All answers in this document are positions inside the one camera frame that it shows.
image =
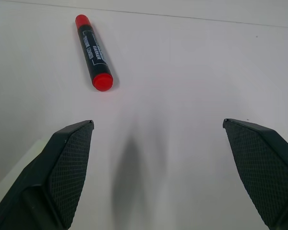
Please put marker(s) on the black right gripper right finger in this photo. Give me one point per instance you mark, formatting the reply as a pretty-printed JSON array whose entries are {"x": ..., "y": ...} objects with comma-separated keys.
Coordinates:
[{"x": 264, "y": 172}]

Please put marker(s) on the red and black marker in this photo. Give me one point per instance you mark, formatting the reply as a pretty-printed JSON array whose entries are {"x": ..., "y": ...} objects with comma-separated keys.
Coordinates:
[{"x": 94, "y": 51}]

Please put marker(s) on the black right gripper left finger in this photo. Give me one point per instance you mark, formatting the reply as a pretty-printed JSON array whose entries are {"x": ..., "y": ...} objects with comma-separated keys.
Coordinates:
[{"x": 50, "y": 177}]

